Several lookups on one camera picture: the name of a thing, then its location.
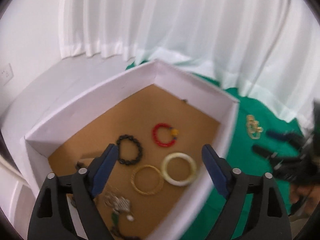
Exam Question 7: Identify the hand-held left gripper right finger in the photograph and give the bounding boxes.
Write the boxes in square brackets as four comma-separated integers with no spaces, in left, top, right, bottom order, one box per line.
[201,144,292,240]

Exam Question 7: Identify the white wall socket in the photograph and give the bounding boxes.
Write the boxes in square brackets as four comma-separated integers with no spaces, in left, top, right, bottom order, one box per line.
[0,63,13,86]

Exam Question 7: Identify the white cardboard box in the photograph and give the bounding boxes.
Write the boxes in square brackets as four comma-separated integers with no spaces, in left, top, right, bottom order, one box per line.
[24,59,240,240]

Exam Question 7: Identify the ornate metal hair ornament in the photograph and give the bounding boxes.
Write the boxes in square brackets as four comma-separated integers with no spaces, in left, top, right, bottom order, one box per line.
[104,191,135,230]

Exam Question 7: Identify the pale jade bangle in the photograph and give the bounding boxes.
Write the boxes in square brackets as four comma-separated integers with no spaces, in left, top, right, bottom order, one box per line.
[161,152,197,187]

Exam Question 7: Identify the person's right hand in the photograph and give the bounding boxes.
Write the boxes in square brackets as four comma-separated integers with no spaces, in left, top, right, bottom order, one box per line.
[290,182,320,217]

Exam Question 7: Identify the gold bangle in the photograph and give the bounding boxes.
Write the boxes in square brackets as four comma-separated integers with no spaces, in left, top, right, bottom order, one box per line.
[130,164,164,195]

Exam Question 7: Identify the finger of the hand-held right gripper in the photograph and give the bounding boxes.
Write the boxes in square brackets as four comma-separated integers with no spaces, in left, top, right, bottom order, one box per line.
[252,144,300,164]
[266,129,304,147]

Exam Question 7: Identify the gold chain necklace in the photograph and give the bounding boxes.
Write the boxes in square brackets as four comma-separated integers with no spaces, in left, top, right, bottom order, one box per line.
[245,114,264,140]

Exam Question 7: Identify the dark bead bracelet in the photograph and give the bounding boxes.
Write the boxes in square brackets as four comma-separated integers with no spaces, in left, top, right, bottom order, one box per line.
[110,226,143,240]

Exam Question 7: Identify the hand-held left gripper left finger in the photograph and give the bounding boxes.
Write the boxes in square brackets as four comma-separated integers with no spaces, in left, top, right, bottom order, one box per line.
[27,144,118,240]

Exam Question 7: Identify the white curtain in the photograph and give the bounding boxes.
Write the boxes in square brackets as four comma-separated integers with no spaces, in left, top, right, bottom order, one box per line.
[59,0,320,130]

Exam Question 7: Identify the green cloth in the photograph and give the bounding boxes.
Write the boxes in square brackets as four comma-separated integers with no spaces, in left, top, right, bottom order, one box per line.
[125,60,304,240]

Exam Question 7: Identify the black bead bracelet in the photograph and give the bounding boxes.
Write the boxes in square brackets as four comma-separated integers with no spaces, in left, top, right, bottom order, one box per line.
[116,134,144,167]

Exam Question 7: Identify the red bead bracelet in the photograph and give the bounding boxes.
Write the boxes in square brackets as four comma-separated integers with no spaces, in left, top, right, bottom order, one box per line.
[152,123,180,148]

